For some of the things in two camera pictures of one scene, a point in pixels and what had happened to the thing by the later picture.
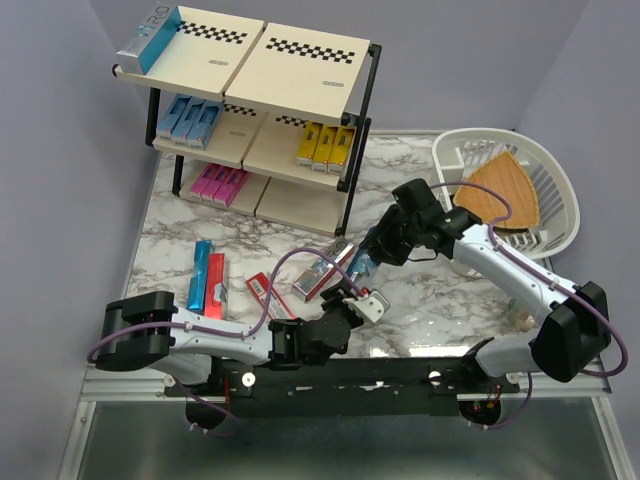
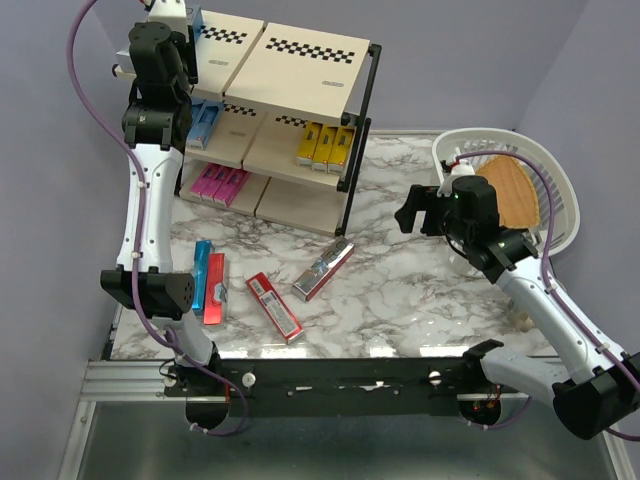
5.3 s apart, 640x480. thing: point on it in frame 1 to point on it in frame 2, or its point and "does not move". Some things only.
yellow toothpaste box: x=308 y=143 does not move
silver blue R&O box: x=361 y=262 to x=194 y=18
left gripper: x=334 y=296 to x=186 y=50
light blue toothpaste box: x=204 y=124 does not move
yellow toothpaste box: x=341 y=149 does not move
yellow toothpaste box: x=320 y=161 does not move
